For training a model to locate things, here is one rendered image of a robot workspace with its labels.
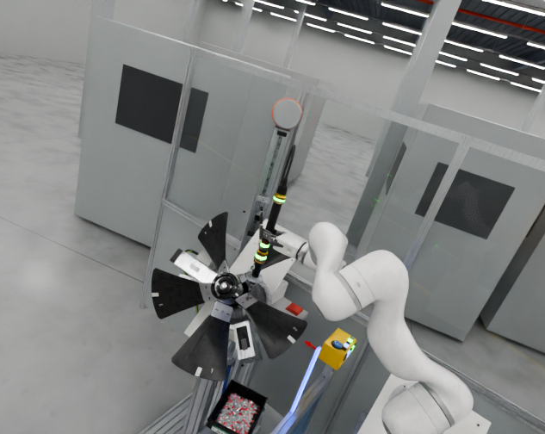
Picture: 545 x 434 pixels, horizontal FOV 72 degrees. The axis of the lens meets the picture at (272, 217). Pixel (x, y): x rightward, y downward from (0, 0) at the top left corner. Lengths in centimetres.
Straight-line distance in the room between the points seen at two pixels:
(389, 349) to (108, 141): 357
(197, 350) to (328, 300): 83
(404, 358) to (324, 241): 33
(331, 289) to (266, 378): 189
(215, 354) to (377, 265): 91
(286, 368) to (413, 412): 158
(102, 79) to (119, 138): 55
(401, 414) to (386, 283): 35
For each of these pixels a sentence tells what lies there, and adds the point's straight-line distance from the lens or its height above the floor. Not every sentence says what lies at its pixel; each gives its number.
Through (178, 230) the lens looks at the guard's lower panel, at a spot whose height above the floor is 84.
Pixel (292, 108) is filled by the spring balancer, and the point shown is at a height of 191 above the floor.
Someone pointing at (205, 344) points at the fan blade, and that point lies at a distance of 159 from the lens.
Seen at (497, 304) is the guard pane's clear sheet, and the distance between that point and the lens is 203.
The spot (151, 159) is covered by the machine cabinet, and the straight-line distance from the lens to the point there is 385.
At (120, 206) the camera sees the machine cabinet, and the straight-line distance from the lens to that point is 419.
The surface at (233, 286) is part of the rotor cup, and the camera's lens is 157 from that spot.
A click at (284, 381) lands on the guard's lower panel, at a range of 264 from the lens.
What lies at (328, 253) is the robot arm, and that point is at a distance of 92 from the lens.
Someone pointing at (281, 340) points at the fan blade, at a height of 116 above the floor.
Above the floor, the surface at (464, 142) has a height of 202.
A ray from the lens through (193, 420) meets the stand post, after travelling 231.
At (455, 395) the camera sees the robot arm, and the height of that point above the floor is 149.
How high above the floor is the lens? 207
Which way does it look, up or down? 21 degrees down
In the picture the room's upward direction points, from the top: 18 degrees clockwise
